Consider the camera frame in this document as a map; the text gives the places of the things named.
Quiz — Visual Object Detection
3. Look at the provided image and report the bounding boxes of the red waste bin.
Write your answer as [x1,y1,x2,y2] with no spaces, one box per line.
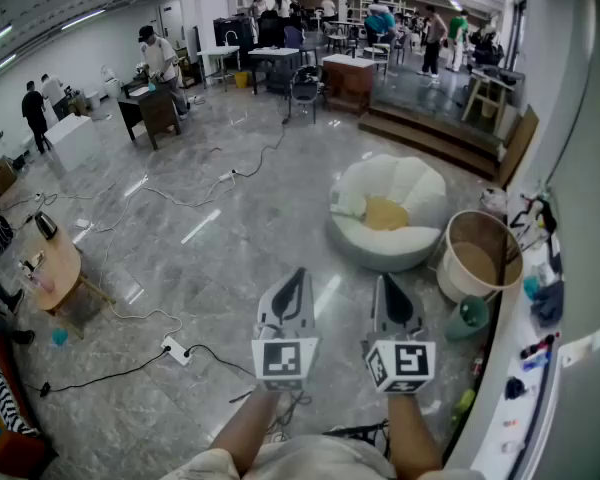
[479,187,509,217]

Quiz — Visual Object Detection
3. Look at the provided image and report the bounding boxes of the green snack packet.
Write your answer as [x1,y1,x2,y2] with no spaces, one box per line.
[329,190,367,219]

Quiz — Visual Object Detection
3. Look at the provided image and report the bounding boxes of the person's left forearm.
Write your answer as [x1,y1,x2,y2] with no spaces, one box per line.
[212,390,281,479]

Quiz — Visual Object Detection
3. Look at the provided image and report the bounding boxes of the zebra striped cushion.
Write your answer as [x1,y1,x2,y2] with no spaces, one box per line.
[0,332,36,437]

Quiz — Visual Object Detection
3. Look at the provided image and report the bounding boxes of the round wooden side table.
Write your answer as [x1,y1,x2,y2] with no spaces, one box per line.
[17,227,117,342]

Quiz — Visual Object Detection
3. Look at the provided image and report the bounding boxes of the white flower-shaped floor cushion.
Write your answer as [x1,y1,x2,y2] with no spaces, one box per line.
[327,153,449,273]

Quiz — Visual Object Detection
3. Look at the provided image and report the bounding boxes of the white bin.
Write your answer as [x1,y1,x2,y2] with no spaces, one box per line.
[102,66,125,100]

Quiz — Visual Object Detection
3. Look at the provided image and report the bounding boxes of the black cable bundle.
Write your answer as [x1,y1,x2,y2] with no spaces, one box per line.
[324,420,389,457]

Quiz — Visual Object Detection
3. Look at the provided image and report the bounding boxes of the white window sill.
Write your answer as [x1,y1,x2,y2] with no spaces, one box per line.
[444,187,564,480]

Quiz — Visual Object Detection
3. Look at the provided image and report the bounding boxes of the black table white top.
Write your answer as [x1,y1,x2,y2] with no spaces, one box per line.
[248,47,301,95]

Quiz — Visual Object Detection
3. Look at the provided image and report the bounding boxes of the black floor cable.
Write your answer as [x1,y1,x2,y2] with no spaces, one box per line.
[39,345,174,398]
[232,116,289,179]

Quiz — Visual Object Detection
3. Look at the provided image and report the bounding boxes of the white sink table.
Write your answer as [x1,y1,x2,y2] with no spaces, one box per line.
[197,45,241,92]

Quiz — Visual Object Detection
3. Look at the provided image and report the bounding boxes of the grey roller blind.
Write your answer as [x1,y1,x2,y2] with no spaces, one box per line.
[549,0,600,342]

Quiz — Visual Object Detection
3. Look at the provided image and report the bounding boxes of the grey chair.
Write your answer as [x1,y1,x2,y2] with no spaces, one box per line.
[287,65,327,125]

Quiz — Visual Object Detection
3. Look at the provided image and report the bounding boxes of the person's beige shirt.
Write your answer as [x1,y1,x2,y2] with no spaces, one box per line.
[162,432,486,480]

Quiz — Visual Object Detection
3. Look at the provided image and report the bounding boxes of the cardboard box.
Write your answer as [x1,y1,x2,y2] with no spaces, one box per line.
[0,156,19,194]

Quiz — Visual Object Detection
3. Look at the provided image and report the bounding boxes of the steel kettle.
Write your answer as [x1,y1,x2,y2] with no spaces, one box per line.
[33,211,59,241]

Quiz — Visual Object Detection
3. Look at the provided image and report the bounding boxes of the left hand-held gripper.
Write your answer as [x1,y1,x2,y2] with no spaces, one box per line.
[251,267,322,394]

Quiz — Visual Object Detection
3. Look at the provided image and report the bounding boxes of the black cabinet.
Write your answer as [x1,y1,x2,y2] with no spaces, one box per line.
[213,16,255,52]

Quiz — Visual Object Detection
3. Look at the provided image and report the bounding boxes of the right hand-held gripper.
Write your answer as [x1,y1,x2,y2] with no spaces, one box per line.
[362,272,437,397]

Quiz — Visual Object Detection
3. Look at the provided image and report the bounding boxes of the black strap bag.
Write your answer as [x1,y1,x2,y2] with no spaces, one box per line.
[509,195,559,234]

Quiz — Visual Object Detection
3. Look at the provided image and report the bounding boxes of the plaid cloth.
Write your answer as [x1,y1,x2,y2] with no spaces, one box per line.
[529,280,565,327]

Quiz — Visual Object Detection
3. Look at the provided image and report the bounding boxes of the green crumpled packet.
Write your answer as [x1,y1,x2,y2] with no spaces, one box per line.
[452,388,476,422]

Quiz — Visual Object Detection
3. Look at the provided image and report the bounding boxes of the wooden platform steps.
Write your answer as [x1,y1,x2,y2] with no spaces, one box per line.
[358,100,501,179]

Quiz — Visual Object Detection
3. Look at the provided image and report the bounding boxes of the person's right forearm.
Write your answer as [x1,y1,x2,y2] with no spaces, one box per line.
[387,392,444,479]

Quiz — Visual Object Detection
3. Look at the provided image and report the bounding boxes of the dark wooden desk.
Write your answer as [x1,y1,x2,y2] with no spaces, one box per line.
[117,80,182,152]

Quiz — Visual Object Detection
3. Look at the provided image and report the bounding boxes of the white box cabinet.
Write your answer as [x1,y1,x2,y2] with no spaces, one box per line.
[43,114,102,172]

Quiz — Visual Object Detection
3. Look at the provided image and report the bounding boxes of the cola bottle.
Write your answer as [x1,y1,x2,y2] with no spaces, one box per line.
[518,335,556,359]

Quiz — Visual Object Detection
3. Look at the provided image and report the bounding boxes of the wooden board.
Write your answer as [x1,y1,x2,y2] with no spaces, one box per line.
[497,105,540,189]

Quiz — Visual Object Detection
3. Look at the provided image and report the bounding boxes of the white wooden table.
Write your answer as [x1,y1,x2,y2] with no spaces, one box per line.
[462,66,526,122]

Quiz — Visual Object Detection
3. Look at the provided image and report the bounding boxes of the brown cabinet white top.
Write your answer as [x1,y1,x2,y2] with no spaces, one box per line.
[322,53,376,115]

